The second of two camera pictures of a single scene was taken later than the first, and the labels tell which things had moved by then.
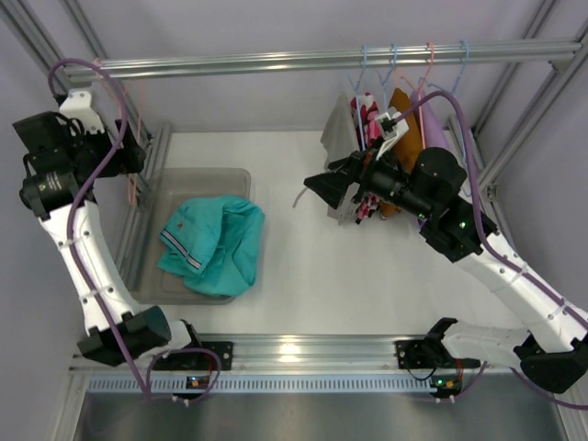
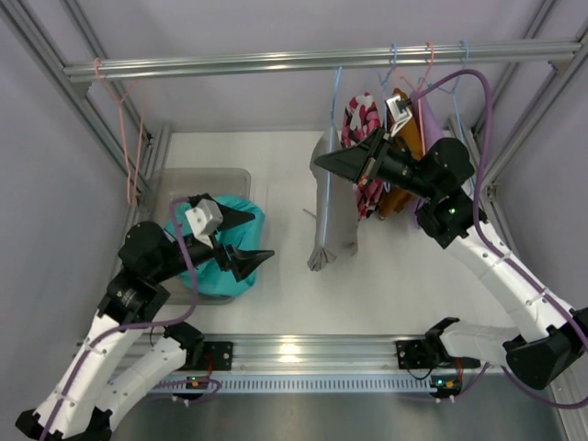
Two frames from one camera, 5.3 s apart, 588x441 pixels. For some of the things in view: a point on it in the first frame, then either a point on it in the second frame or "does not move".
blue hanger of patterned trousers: (390, 73) does not move
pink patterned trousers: (366, 118) does not move
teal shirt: (211, 243) does not move
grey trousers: (340, 140) → (337, 225)
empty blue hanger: (454, 92) does not move
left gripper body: (121, 150) → (222, 251)
